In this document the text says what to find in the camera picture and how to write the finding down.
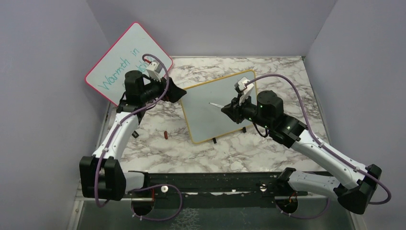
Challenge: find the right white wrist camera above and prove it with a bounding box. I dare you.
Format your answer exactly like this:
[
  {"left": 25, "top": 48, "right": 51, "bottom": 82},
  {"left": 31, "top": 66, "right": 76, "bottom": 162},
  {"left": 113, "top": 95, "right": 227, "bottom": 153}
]
[{"left": 235, "top": 77, "right": 255, "bottom": 105}]

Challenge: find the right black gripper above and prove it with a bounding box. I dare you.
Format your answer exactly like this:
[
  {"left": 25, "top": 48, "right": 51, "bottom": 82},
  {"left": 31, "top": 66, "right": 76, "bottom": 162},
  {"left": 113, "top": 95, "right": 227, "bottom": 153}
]
[{"left": 222, "top": 92, "right": 272, "bottom": 130}]

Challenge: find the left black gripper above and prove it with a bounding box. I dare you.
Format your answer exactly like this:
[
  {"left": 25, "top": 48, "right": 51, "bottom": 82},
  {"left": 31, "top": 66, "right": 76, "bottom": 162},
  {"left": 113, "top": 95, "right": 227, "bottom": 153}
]
[{"left": 140, "top": 71, "right": 187, "bottom": 103}]

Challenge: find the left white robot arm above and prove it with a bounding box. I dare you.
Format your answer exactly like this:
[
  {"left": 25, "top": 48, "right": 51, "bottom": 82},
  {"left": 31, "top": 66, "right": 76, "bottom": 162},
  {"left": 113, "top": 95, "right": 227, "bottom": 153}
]
[{"left": 79, "top": 70, "right": 187, "bottom": 207}]

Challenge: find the black pink-board stand foot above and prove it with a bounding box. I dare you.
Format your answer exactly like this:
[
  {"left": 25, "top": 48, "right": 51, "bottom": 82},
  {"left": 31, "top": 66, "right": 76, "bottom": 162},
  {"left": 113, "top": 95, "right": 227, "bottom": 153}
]
[{"left": 132, "top": 131, "right": 139, "bottom": 138}]

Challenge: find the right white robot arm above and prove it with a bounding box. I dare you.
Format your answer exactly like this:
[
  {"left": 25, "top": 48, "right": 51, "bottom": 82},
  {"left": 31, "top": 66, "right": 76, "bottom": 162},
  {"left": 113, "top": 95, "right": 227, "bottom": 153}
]
[{"left": 221, "top": 91, "right": 382, "bottom": 215}]

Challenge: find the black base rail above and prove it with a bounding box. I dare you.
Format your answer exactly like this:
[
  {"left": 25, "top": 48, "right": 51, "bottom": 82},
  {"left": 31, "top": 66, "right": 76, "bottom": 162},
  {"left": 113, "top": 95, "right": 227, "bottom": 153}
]
[{"left": 125, "top": 172, "right": 307, "bottom": 209}]

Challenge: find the white marker pen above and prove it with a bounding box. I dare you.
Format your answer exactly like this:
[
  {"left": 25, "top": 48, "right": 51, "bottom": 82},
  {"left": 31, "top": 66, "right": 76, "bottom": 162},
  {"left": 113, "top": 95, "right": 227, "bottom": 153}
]
[{"left": 209, "top": 103, "right": 224, "bottom": 108}]

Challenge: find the yellow framed whiteboard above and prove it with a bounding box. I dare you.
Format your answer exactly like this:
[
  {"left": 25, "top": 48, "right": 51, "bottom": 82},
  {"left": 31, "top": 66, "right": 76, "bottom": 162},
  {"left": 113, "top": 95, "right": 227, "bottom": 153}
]
[{"left": 180, "top": 70, "right": 256, "bottom": 144}]

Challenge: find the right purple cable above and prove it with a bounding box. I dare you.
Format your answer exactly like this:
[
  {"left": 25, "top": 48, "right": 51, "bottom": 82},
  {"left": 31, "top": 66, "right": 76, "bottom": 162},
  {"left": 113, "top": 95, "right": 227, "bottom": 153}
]
[{"left": 246, "top": 74, "right": 392, "bottom": 220}]

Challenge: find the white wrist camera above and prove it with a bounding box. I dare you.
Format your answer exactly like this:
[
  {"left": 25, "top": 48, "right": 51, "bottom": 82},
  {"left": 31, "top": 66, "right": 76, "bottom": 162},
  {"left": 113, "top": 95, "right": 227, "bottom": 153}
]
[
  {"left": 235, "top": 77, "right": 255, "bottom": 105},
  {"left": 146, "top": 61, "right": 162, "bottom": 82}
]

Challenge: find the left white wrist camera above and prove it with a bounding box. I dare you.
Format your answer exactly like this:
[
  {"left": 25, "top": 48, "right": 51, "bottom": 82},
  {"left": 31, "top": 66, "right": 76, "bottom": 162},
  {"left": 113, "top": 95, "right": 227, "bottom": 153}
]
[{"left": 146, "top": 61, "right": 162, "bottom": 82}]

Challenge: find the pink framed whiteboard with writing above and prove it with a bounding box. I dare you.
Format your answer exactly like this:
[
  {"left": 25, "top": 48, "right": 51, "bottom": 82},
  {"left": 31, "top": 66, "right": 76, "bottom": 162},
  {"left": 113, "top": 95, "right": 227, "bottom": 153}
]
[{"left": 85, "top": 22, "right": 173, "bottom": 105}]

